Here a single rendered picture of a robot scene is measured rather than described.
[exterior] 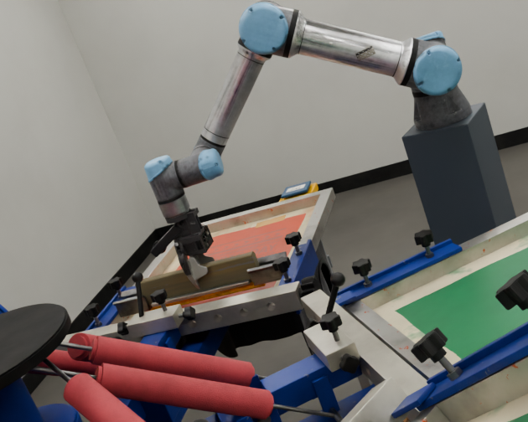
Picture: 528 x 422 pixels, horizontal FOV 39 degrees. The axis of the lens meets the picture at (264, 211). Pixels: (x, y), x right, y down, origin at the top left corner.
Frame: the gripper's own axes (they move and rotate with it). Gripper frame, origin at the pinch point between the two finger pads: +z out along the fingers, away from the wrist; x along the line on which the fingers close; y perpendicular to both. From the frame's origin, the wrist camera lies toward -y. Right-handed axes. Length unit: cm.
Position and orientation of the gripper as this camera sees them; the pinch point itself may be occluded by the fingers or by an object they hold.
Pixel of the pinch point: (198, 280)
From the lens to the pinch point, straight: 204.6
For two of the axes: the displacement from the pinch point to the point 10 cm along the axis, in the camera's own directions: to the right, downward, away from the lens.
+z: 3.4, 9.0, 2.8
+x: 2.2, -3.7, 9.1
